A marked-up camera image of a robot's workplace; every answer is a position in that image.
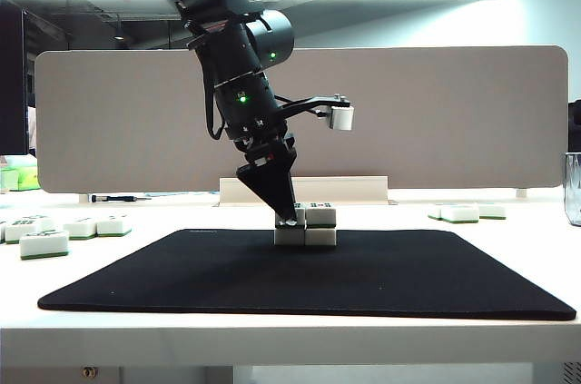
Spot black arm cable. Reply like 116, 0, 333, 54
202, 50, 228, 141

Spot black slim screwdriver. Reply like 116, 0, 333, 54
89, 194, 151, 203

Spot beige fabric desk partition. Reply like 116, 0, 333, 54
34, 44, 570, 194

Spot beige cable tray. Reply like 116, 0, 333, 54
212, 174, 399, 208

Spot black rectangular mat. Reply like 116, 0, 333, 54
36, 228, 577, 321

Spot black device behind partition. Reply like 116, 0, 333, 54
567, 99, 581, 131

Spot clear faceted drinking glass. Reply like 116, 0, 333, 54
564, 152, 581, 226

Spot green white carton box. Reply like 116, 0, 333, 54
0, 164, 40, 193

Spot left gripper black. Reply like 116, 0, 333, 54
213, 71, 300, 224

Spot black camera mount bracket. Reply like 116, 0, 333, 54
274, 93, 353, 118

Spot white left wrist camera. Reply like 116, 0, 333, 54
329, 104, 356, 133

